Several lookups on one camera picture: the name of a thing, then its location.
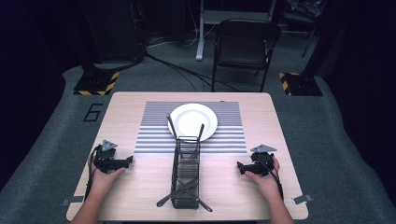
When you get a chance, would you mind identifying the metal knife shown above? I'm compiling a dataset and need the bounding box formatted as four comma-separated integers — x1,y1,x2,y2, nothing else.
177,182,214,213
166,113,179,140

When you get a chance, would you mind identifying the black wire cutlery caddy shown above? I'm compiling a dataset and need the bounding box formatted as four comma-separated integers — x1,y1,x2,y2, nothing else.
170,135,202,210

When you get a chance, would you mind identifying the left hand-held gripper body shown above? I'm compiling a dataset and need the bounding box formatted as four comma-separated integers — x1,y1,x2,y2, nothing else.
92,139,127,175

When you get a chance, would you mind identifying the grey striped placemat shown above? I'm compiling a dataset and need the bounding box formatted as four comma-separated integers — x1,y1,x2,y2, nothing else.
134,101,248,156

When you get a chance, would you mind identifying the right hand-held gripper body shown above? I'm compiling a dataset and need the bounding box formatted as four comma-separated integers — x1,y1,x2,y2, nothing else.
248,144,278,177

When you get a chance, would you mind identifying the white plate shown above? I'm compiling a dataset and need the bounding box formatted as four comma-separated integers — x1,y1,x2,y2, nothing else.
167,103,219,143

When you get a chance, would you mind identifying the white desk frame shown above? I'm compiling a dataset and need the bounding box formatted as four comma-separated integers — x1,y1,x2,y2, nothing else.
195,0,278,62

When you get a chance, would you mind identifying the person's left hand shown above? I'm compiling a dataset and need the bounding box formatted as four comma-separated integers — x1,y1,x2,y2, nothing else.
89,158,127,199

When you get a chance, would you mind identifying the black floor cable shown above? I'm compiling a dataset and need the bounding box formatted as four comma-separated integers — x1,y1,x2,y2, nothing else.
144,50,241,92

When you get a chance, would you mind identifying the black yellow-striped stand base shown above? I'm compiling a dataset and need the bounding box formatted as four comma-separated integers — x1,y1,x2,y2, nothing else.
73,70,120,96
278,72,324,97

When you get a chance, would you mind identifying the grey table edge clip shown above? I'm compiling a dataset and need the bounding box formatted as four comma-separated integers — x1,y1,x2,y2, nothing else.
60,195,85,207
292,194,313,205

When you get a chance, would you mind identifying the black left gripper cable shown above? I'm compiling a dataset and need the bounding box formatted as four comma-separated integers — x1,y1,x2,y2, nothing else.
84,144,104,201

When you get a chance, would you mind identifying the black folding chair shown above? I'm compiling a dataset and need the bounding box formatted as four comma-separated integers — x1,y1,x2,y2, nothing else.
211,18,282,93

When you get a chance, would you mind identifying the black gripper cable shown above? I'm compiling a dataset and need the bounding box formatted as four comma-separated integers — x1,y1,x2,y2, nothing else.
84,144,104,201
256,158,285,201

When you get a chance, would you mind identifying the person's right hand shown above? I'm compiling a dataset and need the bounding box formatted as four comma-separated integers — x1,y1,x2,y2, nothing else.
245,158,283,200

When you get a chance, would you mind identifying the dark metal rack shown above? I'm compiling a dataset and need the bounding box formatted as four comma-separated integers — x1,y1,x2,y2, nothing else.
279,0,328,59

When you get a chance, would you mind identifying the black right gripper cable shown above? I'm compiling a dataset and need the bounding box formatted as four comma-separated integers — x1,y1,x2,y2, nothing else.
256,158,285,201

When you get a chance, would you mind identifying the black cabinet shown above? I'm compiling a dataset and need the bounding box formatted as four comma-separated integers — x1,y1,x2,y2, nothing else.
78,0,148,63

